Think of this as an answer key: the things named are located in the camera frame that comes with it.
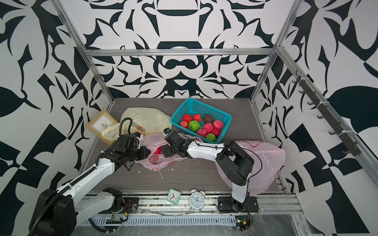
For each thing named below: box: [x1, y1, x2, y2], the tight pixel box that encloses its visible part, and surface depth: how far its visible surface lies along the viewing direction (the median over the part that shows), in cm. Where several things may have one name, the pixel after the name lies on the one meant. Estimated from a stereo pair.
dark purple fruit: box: [203, 114, 214, 124], surface depth 104 cm
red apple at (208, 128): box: [202, 122, 214, 135], surface depth 98 cm
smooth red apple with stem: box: [179, 120, 189, 129], surface depth 101 cm
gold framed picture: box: [85, 110, 119, 146], surface depth 92 cm
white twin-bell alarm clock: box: [189, 185, 206, 214], surface depth 74 cm
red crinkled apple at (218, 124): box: [213, 119, 224, 130], surface depth 101 cm
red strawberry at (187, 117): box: [182, 113, 193, 124], surface depth 104 cm
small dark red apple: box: [211, 127, 221, 138], surface depth 98 cm
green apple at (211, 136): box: [205, 133, 217, 143], surface depth 96 cm
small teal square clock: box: [166, 188, 182, 206], surface depth 77 cm
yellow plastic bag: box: [101, 107, 173, 141], surface depth 101 cm
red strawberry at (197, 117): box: [192, 113, 202, 123], surface depth 106 cm
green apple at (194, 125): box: [188, 119, 200, 132], surface depth 101 cm
